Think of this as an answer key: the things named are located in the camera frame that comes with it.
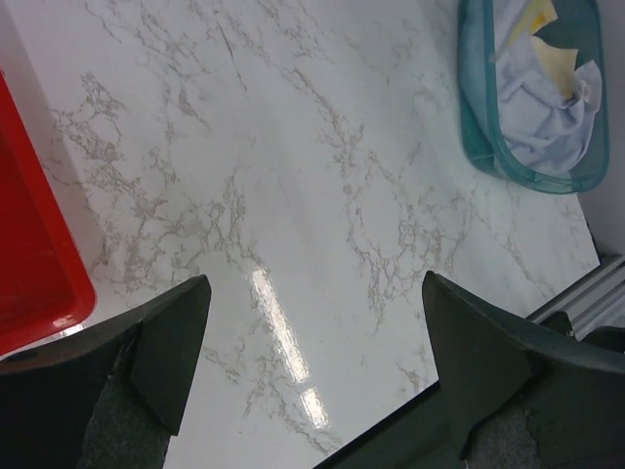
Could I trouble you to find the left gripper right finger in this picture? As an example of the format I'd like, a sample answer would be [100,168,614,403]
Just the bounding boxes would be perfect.
[422,272,624,468]

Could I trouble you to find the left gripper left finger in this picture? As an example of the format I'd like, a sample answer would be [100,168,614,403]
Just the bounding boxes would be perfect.
[1,276,211,468]

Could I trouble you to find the red plastic tray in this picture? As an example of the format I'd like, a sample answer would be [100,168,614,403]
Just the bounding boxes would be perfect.
[1,81,96,355]

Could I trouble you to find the light blue towel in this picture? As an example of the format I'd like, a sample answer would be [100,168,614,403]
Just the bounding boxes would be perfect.
[495,35,603,177]

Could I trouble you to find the teal plastic basket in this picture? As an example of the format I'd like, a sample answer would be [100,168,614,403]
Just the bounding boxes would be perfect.
[457,1,609,194]

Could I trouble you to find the yellow towel in basket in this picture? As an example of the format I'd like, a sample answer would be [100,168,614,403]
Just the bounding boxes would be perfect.
[493,0,578,101]

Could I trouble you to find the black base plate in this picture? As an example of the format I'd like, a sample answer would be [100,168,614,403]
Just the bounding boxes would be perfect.
[316,383,467,469]

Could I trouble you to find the aluminium rail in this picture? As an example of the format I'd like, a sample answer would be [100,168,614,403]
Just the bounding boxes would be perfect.
[527,255,624,340]

